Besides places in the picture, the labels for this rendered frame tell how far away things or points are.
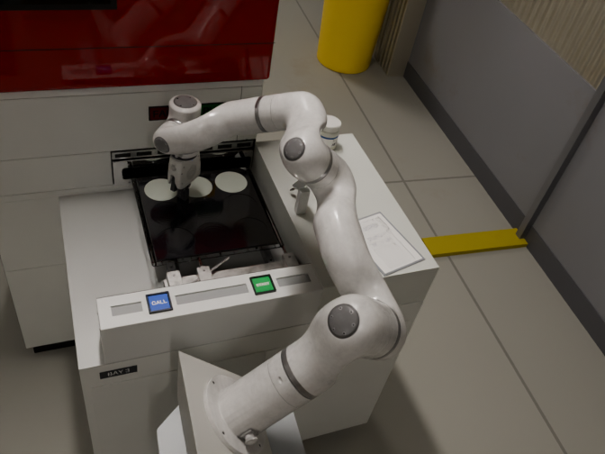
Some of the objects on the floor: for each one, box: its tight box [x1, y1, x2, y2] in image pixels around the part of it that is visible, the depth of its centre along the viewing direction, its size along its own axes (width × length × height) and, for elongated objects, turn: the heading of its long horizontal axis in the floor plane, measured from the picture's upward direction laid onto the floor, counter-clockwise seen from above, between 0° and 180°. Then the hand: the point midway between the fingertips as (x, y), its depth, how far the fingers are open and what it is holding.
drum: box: [317, 0, 390, 74], centre depth 418 cm, size 48×47×75 cm
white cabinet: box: [61, 224, 423, 454], centre depth 209 cm, size 64×96×82 cm, turn 101°
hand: (183, 192), depth 180 cm, fingers closed
